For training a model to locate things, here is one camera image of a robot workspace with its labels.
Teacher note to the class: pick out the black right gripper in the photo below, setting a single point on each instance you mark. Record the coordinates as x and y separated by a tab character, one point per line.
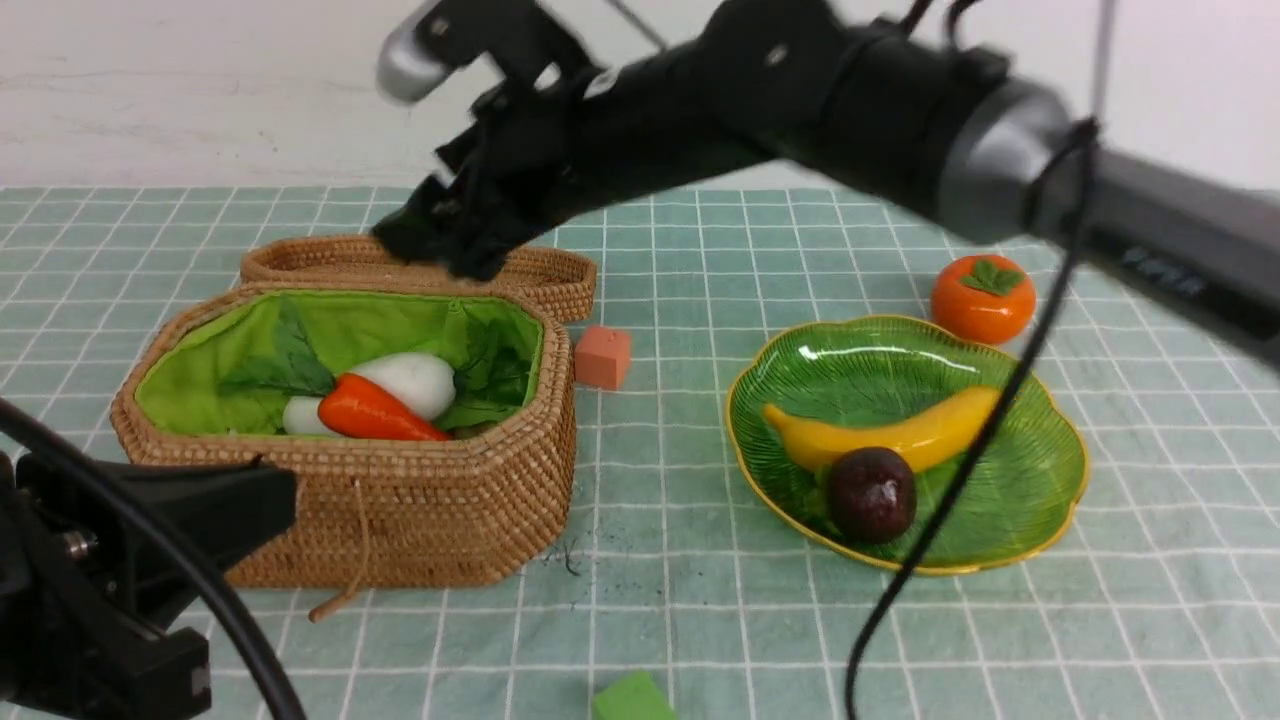
529	164

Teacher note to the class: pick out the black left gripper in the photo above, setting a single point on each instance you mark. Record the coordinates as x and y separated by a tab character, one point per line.
89	604

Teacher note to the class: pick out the white radish with leaves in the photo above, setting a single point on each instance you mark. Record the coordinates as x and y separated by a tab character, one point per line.
479	371

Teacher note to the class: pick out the orange carrot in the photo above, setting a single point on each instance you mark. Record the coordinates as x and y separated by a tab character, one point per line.
394	396

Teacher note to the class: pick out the dark purple mangosteen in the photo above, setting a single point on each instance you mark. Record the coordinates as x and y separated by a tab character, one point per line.
871	495

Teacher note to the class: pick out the orange persimmon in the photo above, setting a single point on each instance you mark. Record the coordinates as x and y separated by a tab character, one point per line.
985	298

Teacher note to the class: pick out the yellow banana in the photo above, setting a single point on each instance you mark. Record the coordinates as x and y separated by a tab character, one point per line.
925	440

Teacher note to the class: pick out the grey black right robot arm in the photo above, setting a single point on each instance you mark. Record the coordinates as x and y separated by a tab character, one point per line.
948	134

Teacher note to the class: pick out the woven wicker basket lid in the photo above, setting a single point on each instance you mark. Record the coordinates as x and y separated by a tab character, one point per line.
559	281

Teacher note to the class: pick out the salmon pink foam cube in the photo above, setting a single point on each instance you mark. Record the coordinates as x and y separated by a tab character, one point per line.
602	357

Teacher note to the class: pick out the woven wicker basket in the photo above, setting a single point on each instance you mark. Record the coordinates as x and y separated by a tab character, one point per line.
211	390

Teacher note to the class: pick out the green foam cube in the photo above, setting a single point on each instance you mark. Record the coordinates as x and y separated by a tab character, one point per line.
635	696

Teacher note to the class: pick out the green leaf-shaped glass plate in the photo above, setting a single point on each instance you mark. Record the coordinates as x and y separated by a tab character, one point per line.
879	369

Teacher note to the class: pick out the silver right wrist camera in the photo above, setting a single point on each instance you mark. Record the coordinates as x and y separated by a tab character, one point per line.
441	37

